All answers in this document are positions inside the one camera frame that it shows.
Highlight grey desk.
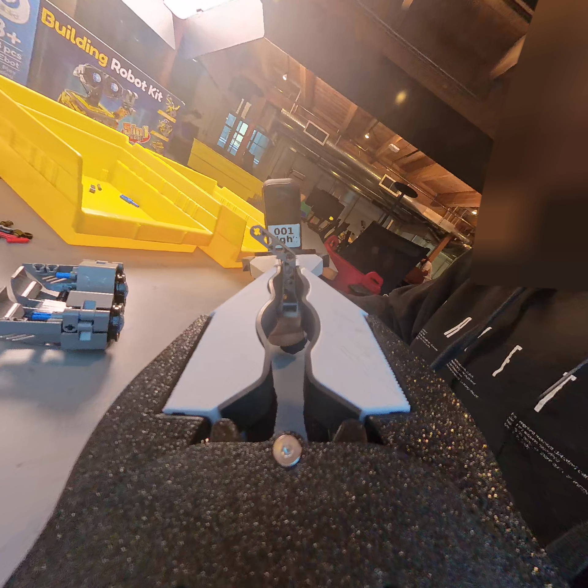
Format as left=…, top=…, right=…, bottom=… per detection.
left=0, top=177, right=331, bottom=584

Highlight yellow bin with dividers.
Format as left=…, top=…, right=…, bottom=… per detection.
left=0, top=76, right=217, bottom=253

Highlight grey bent building beam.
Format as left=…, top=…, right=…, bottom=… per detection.
left=249, top=224, right=299, bottom=305

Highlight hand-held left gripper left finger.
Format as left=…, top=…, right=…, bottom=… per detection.
left=163, top=268, right=279, bottom=418

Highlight robot kit box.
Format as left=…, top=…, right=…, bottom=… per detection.
left=0, top=0, right=185, bottom=159

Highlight grey toy robot head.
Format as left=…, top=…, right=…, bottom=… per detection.
left=0, top=258, right=130, bottom=353

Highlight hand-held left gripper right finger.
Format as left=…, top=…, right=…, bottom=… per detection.
left=298, top=269, right=412, bottom=418

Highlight scattered small building pieces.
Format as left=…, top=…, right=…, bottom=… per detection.
left=0, top=220, right=34, bottom=244

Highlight yellow storage bin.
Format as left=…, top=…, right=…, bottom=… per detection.
left=187, top=138, right=276, bottom=268

